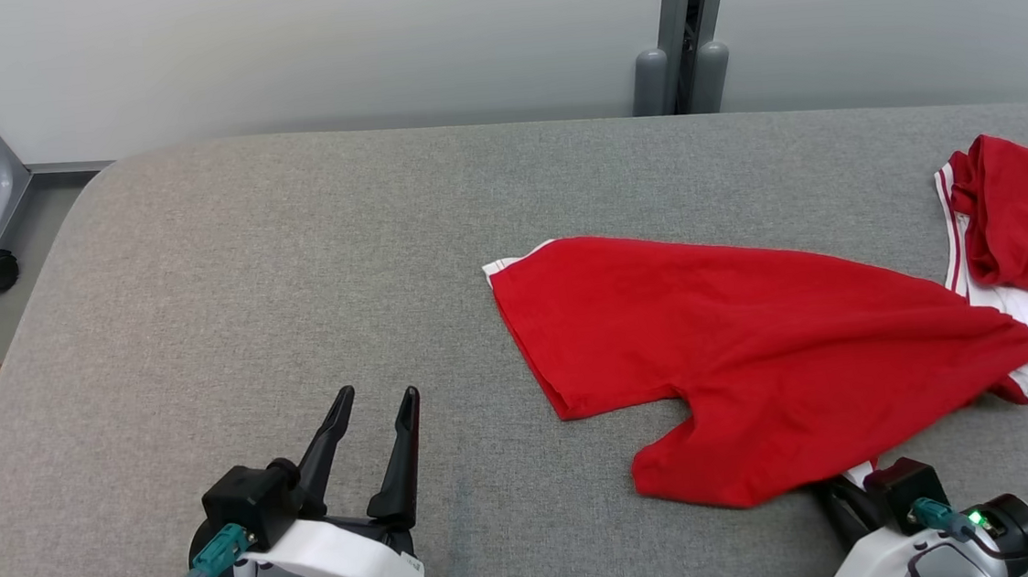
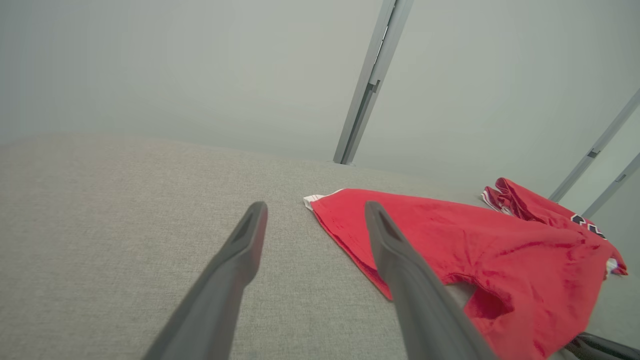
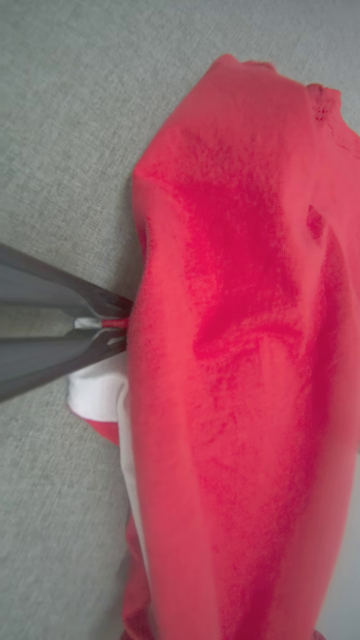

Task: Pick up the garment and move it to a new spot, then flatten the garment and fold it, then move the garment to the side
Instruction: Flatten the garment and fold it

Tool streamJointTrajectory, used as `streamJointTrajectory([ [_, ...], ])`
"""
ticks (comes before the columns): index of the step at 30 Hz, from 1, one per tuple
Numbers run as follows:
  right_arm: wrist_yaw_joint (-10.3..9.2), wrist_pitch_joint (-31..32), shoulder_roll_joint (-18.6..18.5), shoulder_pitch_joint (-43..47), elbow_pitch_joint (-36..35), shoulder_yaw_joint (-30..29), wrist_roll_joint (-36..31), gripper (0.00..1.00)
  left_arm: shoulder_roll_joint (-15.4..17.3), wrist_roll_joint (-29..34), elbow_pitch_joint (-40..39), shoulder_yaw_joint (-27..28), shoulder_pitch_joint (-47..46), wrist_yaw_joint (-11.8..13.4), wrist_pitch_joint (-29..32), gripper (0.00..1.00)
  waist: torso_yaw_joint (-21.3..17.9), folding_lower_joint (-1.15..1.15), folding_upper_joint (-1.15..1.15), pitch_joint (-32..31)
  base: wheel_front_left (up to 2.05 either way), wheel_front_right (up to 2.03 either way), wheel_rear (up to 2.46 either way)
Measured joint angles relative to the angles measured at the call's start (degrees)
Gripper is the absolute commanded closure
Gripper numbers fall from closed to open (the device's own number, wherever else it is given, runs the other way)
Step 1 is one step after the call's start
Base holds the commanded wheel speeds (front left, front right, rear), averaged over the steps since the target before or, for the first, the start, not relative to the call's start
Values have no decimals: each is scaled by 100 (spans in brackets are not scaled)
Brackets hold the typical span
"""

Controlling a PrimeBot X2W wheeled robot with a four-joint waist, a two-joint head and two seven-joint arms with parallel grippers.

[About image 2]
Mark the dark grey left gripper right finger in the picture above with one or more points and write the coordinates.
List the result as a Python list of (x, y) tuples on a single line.
[(420, 310)]

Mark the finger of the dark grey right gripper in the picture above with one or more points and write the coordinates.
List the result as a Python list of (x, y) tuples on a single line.
[(610, 351)]

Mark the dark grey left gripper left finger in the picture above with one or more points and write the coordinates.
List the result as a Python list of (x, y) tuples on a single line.
[(220, 300)]

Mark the red shorts with white trim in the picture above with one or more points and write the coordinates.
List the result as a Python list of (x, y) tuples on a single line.
[(500, 250)]

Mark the red white sports jersey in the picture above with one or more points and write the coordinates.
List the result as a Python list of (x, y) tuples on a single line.
[(530, 205)]

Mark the grey metal wall post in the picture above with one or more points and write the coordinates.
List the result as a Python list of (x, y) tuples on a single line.
[(612, 187), (372, 80), (595, 147)]

